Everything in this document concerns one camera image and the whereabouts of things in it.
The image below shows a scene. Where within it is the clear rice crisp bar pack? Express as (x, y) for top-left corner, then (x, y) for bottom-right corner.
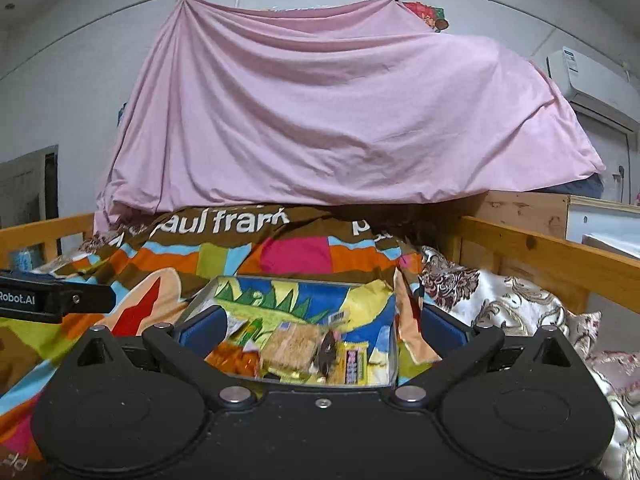
(260, 322), (326, 374)

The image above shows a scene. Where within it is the orange snack packet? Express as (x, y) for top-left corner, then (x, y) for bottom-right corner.
(205, 341), (260, 378)

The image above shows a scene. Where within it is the floral satin blanket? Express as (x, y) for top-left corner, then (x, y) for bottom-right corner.
(420, 246), (639, 479)

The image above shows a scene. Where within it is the colourful paul frank quilt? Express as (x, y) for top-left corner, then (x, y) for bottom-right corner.
(1, 205), (423, 479)

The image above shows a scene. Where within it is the colourful dinosaur metal tray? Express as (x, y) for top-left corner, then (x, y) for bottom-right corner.
(177, 276), (398, 388)

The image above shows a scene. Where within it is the pink bed sheet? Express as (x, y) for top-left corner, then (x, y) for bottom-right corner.
(94, 0), (605, 231)

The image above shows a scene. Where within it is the white air conditioner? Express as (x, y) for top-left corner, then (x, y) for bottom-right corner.
(547, 47), (639, 122)

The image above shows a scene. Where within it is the wooden bed frame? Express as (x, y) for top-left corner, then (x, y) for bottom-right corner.
(0, 190), (640, 316)

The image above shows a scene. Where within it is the red floral wall cloth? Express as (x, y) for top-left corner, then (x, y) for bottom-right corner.
(404, 1), (449, 32)

